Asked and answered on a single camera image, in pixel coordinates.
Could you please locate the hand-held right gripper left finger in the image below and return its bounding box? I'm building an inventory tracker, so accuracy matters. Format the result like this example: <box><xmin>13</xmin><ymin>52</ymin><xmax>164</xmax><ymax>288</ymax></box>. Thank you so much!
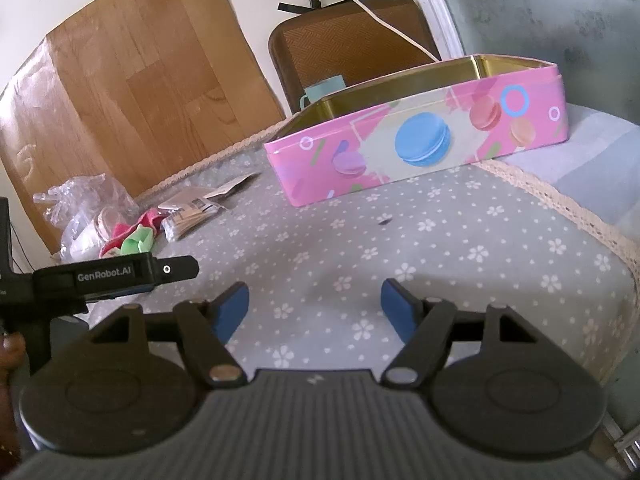
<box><xmin>90</xmin><ymin>281</ymin><xmax>250</xmax><ymax>388</ymax></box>

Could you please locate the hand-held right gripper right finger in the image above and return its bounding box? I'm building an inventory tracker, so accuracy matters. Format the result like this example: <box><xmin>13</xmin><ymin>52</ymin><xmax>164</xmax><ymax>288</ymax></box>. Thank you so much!
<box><xmin>380</xmin><ymin>278</ymin><xmax>543</xmax><ymax>388</ymax></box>

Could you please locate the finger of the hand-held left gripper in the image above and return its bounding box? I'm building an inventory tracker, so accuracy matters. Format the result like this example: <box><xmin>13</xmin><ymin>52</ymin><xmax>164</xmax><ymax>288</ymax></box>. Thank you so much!
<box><xmin>86</xmin><ymin>284</ymin><xmax>157</xmax><ymax>304</ymax></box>
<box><xmin>152</xmin><ymin>255</ymin><xmax>200</xmax><ymax>285</ymax></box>

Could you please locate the green soft item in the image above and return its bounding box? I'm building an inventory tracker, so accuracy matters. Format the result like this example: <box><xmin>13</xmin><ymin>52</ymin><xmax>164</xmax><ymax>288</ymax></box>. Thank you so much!
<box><xmin>120</xmin><ymin>227</ymin><xmax>157</xmax><ymax>256</ymax></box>

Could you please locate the pink macaron print tin box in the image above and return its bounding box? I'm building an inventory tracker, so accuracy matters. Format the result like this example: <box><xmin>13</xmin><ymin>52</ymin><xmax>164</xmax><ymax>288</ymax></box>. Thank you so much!
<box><xmin>263</xmin><ymin>53</ymin><xmax>569</xmax><ymax>207</ymax></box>

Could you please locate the person's left hand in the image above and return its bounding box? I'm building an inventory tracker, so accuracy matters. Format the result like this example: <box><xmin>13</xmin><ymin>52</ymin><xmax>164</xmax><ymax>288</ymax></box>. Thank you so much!
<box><xmin>0</xmin><ymin>332</ymin><xmax>27</xmax><ymax>386</ymax></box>

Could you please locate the beige packet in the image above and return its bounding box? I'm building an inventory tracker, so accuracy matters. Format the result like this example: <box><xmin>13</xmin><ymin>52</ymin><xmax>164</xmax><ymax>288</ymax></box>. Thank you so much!
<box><xmin>162</xmin><ymin>210</ymin><xmax>221</xmax><ymax>241</ymax></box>

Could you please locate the pink cloth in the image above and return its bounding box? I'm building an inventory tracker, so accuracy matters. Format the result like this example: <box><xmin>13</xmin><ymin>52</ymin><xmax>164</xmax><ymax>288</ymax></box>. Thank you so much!
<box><xmin>100</xmin><ymin>210</ymin><xmax>168</xmax><ymax>258</ymax></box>

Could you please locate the small white packet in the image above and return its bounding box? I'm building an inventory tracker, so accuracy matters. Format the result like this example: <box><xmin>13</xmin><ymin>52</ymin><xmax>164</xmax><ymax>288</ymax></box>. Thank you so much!
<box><xmin>159</xmin><ymin>195</ymin><xmax>228</xmax><ymax>216</ymax></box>

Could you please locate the clear plastic bag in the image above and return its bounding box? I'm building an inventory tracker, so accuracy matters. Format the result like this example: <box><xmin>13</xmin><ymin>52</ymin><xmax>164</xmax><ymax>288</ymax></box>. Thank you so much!
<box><xmin>32</xmin><ymin>172</ymin><xmax>141</xmax><ymax>263</ymax></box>

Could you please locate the grey paper packet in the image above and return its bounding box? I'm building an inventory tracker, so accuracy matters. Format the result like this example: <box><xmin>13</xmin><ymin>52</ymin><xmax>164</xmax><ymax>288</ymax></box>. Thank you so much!
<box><xmin>200</xmin><ymin>172</ymin><xmax>262</xmax><ymax>201</ymax></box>

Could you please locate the wood pattern board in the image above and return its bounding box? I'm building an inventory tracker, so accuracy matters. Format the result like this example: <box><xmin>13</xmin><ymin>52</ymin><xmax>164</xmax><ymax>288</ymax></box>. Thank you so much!
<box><xmin>0</xmin><ymin>0</ymin><xmax>286</xmax><ymax>256</ymax></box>

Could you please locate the teal cup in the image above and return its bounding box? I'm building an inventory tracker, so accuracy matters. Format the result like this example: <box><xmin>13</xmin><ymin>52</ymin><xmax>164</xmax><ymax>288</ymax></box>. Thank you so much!
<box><xmin>299</xmin><ymin>75</ymin><xmax>348</xmax><ymax>111</ymax></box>

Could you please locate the light blue cloth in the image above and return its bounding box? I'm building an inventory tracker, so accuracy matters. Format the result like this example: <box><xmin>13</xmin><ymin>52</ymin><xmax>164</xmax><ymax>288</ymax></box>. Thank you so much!
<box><xmin>500</xmin><ymin>102</ymin><xmax>640</xmax><ymax>241</ymax></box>

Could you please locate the brown chair back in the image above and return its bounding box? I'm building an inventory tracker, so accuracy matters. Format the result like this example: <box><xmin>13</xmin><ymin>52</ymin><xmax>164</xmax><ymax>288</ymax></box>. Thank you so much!
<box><xmin>268</xmin><ymin>0</ymin><xmax>443</xmax><ymax>116</ymax></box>

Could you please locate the white cable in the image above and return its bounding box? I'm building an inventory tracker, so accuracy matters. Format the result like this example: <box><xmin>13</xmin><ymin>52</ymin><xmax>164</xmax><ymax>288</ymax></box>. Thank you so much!
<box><xmin>292</xmin><ymin>0</ymin><xmax>442</xmax><ymax>62</ymax></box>

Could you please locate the white window frame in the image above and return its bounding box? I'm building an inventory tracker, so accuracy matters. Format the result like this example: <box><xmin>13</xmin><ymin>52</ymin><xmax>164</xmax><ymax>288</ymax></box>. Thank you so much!
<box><xmin>400</xmin><ymin>0</ymin><xmax>640</xmax><ymax>126</ymax></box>

